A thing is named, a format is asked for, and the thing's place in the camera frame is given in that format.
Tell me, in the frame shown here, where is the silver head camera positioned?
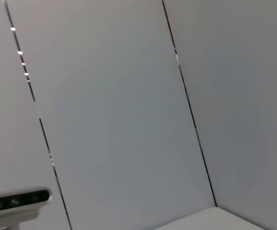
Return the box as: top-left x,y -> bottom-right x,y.
0,186 -> 53,229

